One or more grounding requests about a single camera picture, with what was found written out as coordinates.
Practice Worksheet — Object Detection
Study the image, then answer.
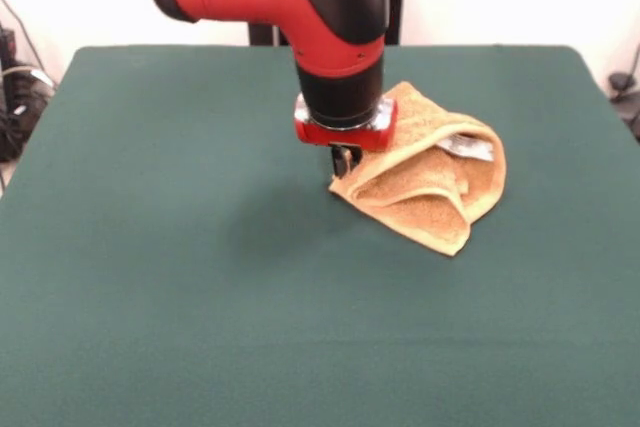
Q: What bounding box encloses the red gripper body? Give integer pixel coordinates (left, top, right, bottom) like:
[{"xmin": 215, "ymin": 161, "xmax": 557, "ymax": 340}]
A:
[{"xmin": 293, "ymin": 99, "xmax": 400, "ymax": 152}]

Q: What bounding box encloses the orange terry towel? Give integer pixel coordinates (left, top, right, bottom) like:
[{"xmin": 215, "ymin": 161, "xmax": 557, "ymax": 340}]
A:
[{"xmin": 328, "ymin": 80, "xmax": 507, "ymax": 258}]

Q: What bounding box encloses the dark green table cloth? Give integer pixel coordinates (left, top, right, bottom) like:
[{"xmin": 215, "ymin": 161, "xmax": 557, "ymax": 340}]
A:
[{"xmin": 0, "ymin": 44, "xmax": 640, "ymax": 427}]

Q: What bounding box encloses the black floor device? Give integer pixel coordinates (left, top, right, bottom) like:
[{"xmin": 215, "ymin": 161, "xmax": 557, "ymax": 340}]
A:
[{"xmin": 607, "ymin": 71, "xmax": 640, "ymax": 143}]

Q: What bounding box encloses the black equipment with cables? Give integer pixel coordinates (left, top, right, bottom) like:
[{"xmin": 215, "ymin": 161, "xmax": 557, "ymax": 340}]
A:
[{"xmin": 0, "ymin": 26, "xmax": 54, "ymax": 163}]

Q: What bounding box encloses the thin black cable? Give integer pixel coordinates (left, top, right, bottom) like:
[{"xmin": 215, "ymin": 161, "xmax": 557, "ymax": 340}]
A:
[{"xmin": 0, "ymin": 0, "xmax": 49, "ymax": 78}]

